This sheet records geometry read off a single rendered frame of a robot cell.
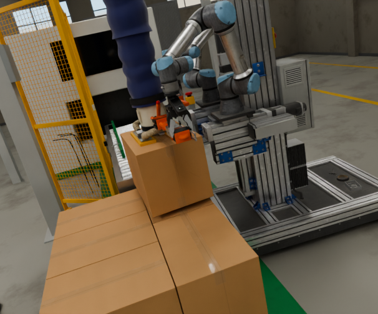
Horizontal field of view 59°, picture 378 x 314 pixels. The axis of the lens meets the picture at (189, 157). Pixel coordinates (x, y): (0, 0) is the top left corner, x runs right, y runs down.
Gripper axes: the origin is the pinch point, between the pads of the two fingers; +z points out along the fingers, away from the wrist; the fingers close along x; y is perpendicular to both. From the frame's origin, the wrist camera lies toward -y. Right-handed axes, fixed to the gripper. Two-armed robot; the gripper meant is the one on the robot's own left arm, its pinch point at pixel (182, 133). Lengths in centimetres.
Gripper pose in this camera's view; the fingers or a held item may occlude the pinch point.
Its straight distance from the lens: 158.5
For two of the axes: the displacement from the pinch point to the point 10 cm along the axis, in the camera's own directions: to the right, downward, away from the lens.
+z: 2.1, 9.2, 3.4
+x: -9.2, 3.0, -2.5
